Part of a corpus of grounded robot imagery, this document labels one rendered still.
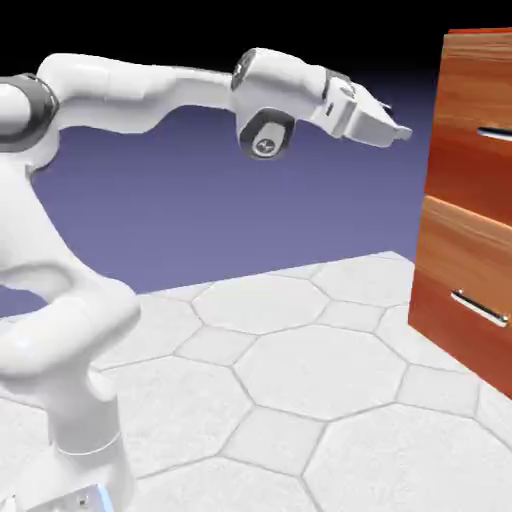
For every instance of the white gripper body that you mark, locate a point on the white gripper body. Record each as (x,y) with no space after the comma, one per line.
(370,120)

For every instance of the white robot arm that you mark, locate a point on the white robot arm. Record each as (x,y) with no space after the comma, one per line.
(132,94)

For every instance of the large wooden drawer front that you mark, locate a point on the large wooden drawer front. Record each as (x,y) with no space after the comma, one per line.
(460,120)

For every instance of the reddish wooden cabinet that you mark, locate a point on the reddish wooden cabinet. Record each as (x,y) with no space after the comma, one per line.
(466,192)

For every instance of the small wooden drawer front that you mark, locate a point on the small wooden drawer front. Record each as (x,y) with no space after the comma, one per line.
(452,256)

